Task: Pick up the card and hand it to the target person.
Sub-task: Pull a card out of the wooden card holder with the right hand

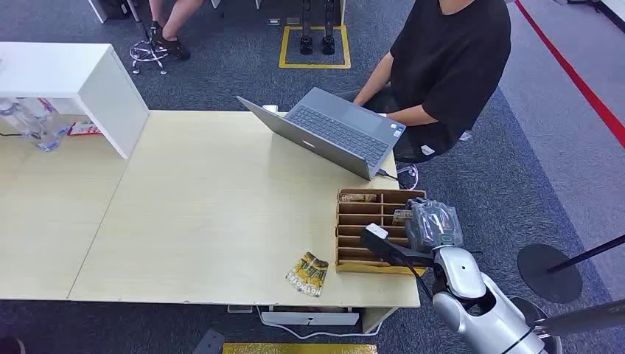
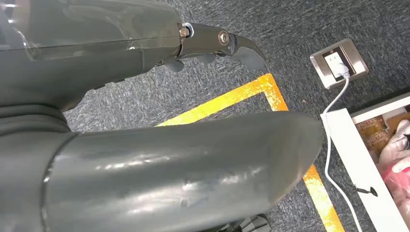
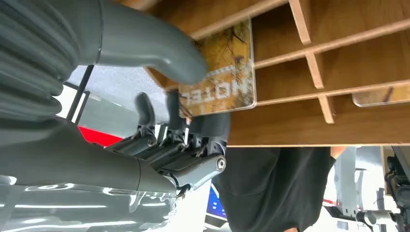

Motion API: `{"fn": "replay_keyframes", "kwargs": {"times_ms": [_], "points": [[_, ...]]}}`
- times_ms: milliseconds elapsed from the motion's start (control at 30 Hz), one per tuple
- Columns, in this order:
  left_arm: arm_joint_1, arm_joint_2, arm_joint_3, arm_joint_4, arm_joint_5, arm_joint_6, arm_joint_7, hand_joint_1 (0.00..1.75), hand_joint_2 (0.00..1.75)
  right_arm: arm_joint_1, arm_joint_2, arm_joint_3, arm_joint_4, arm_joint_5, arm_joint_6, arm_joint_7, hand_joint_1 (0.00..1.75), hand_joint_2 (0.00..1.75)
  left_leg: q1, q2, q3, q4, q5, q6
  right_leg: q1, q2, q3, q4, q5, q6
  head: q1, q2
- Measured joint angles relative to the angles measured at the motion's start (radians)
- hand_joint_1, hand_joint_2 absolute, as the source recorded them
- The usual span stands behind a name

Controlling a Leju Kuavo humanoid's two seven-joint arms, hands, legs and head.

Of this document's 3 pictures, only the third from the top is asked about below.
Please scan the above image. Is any person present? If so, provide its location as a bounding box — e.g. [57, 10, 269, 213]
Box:
[212, 146, 349, 232]

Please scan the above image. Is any wooden card rack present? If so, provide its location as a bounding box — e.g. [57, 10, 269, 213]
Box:
[121, 0, 410, 148]

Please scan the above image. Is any yellow card with rounded corners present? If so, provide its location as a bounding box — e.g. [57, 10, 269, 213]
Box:
[351, 84, 410, 108]

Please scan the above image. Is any red panel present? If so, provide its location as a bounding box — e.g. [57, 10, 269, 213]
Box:
[78, 126, 124, 148]

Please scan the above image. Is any grey partition panel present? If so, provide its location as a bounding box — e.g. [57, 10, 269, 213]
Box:
[76, 92, 140, 139]

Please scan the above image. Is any black pole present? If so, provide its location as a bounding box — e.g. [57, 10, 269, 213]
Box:
[65, 65, 95, 122]

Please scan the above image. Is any ribbed grey right arm sleeve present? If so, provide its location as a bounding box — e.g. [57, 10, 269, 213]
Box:
[0, 0, 81, 124]

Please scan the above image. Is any laptop with blue screen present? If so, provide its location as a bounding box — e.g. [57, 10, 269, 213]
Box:
[204, 183, 229, 230]

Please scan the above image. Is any dark robot mechanism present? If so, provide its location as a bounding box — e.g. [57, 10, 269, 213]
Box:
[383, 146, 410, 232]

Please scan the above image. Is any white grey machine frame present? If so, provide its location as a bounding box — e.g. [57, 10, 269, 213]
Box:
[323, 146, 395, 232]

